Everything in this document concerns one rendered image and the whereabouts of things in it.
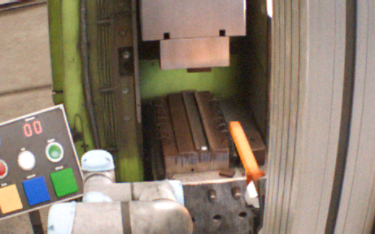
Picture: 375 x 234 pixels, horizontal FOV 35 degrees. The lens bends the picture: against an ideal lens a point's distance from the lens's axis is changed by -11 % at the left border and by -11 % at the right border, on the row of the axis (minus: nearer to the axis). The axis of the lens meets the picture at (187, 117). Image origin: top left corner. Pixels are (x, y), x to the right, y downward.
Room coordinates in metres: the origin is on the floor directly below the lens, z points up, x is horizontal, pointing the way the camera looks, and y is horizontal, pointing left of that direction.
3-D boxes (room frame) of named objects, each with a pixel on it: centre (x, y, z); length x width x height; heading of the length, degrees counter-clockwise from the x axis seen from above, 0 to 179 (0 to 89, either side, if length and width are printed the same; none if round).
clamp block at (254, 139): (1.84, -0.20, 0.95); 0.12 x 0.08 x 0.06; 6
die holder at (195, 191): (1.99, -0.06, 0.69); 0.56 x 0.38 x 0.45; 6
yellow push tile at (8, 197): (1.47, 0.54, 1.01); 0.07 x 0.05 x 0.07; 121
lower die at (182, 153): (1.98, -0.01, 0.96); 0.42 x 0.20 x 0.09; 6
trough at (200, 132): (1.98, -0.03, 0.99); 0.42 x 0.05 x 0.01; 6
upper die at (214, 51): (1.98, -0.01, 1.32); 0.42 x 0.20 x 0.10; 6
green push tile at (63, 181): (1.57, 0.37, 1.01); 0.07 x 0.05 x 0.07; 121
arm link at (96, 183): (1.16, 0.18, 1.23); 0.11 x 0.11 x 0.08; 5
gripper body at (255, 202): (1.22, -0.19, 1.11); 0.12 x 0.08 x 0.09; 6
